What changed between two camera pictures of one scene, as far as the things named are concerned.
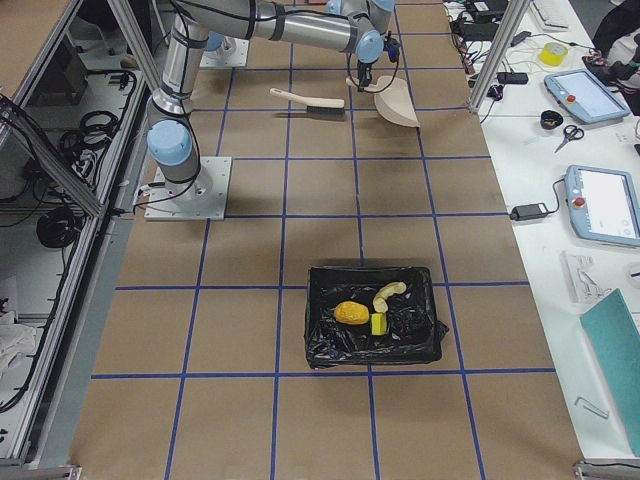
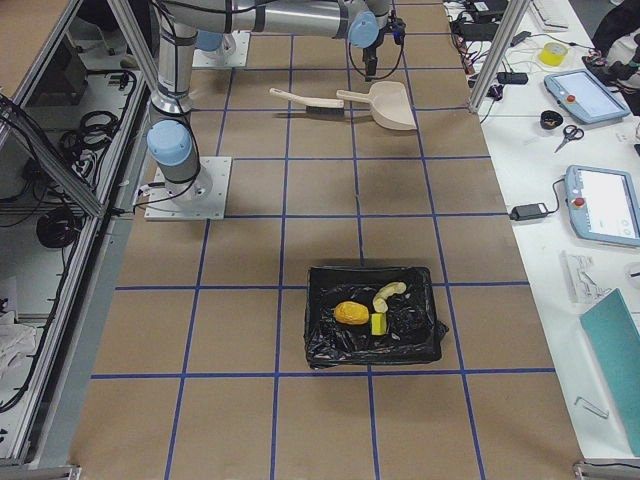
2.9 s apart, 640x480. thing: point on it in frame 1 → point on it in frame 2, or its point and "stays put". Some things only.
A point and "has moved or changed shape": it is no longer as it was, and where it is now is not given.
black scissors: x=570 y=132 stays put
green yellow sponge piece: x=378 y=324 stays put
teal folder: x=616 y=335 stays put
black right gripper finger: x=361 y=74 → x=368 y=60
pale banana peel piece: x=381 y=300 stays put
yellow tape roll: x=553 y=53 stays put
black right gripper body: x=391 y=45 → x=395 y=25
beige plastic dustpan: x=393 y=98 has moved or changed shape
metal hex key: x=591 y=409 stays put
